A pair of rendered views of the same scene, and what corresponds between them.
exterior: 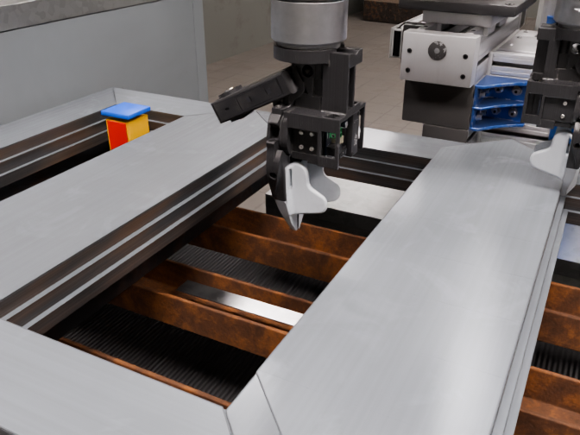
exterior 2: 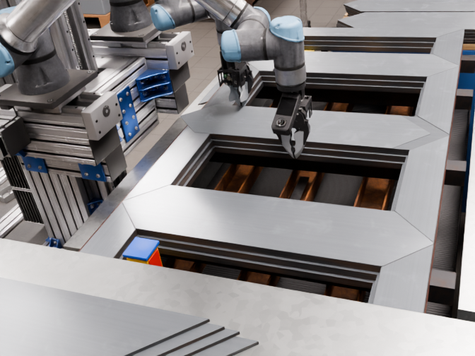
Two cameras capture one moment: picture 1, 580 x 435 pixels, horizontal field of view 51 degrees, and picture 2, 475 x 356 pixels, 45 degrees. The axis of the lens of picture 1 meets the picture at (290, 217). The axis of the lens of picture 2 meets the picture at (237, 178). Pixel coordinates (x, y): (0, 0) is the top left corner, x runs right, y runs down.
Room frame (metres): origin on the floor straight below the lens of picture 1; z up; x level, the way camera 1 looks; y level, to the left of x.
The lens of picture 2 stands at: (0.83, 1.26, 1.67)
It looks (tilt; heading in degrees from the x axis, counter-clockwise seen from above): 33 degrees down; 268
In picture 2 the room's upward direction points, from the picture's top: 8 degrees counter-clockwise
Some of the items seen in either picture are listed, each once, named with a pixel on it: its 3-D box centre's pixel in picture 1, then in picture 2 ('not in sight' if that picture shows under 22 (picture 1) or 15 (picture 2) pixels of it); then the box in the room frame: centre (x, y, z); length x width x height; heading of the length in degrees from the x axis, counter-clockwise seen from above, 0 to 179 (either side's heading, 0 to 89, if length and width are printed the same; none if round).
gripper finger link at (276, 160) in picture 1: (282, 160); (300, 128); (0.61, 0.01, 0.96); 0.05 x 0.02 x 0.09; 153
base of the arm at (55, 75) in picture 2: not in sight; (39, 68); (1.30, -0.36, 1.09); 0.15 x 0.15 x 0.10
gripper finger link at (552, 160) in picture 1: (554, 163); (242, 96); (0.72, -0.34, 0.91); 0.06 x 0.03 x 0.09; 63
